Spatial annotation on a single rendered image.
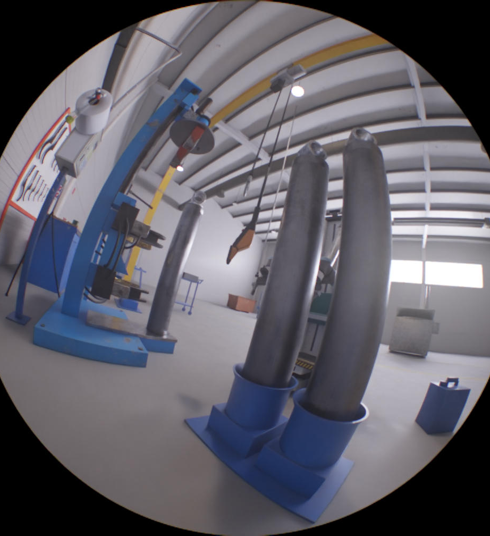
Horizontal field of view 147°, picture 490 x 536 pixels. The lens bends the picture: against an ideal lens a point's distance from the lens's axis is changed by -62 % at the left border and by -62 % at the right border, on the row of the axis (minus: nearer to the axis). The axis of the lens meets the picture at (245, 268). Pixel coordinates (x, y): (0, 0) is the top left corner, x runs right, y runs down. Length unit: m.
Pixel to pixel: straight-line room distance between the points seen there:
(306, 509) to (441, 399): 1.14
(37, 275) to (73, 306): 1.36
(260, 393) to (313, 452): 0.31
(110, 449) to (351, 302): 0.97
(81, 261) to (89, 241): 0.17
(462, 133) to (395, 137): 2.17
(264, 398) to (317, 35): 6.90
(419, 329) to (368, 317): 7.26
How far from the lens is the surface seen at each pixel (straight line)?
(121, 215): 1.43
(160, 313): 1.83
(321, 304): 1.84
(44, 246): 2.99
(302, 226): 0.82
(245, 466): 0.89
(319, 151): 1.28
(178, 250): 1.83
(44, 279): 3.00
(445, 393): 1.63
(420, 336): 7.85
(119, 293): 1.43
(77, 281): 1.73
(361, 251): 0.66
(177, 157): 2.35
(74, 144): 1.66
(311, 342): 1.94
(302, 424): 0.70
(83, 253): 1.72
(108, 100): 1.57
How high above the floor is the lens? 0.66
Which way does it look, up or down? 10 degrees up
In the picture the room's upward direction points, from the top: 15 degrees clockwise
